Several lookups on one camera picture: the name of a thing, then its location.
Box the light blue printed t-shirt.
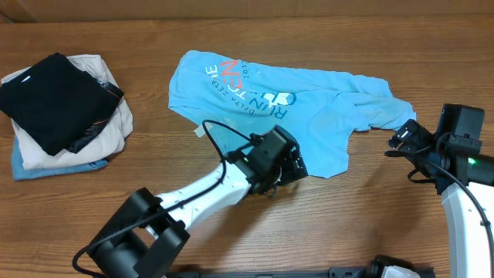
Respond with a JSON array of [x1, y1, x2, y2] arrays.
[[168, 50, 417, 178]]

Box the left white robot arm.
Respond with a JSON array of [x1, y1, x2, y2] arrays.
[[84, 143, 307, 278]]

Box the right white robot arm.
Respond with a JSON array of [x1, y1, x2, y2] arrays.
[[384, 119, 493, 278]]

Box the folded beige garment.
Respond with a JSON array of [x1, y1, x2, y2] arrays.
[[1, 55, 133, 170]]

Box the folded black garment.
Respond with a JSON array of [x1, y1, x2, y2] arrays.
[[1, 53, 124, 156]]

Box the folded blue denim garment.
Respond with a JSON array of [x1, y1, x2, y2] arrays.
[[11, 137, 109, 181]]

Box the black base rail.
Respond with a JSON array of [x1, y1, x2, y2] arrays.
[[165, 254, 436, 278]]

